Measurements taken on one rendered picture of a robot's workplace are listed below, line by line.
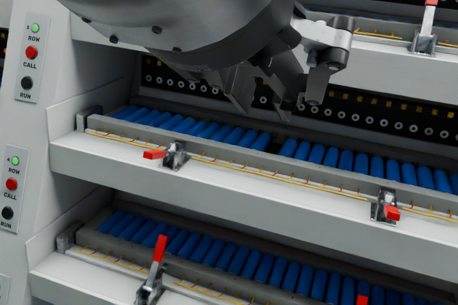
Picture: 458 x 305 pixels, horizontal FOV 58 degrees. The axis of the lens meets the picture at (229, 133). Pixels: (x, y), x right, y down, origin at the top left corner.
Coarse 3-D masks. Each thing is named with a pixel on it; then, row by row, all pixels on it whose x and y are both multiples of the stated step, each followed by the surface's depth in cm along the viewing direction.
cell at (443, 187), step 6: (432, 174) 56; (438, 174) 55; (444, 174) 55; (438, 180) 53; (444, 180) 53; (438, 186) 52; (444, 186) 51; (450, 186) 52; (444, 192) 50; (450, 192) 50
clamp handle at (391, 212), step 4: (384, 196) 46; (388, 196) 46; (392, 196) 46; (384, 200) 46; (388, 200) 46; (384, 204) 44; (388, 204) 45; (392, 204) 46; (384, 208) 42; (388, 208) 41; (392, 208) 41; (396, 208) 42; (384, 212) 42; (388, 212) 40; (392, 212) 40; (396, 212) 40; (388, 216) 40; (392, 216) 40; (396, 216) 40; (396, 220) 40
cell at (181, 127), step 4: (184, 120) 64; (188, 120) 64; (192, 120) 65; (180, 124) 62; (184, 124) 63; (188, 124) 63; (192, 124) 64; (172, 128) 61; (176, 128) 61; (180, 128) 61; (184, 128) 62; (188, 128) 63; (180, 132) 61
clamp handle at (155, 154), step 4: (172, 144) 53; (176, 144) 53; (172, 148) 53; (176, 148) 53; (144, 152) 47; (148, 152) 47; (152, 152) 47; (156, 152) 48; (160, 152) 49; (164, 152) 50; (168, 152) 51; (172, 152) 52; (144, 156) 47; (148, 156) 47; (152, 156) 47; (156, 156) 48; (160, 156) 49; (164, 156) 50
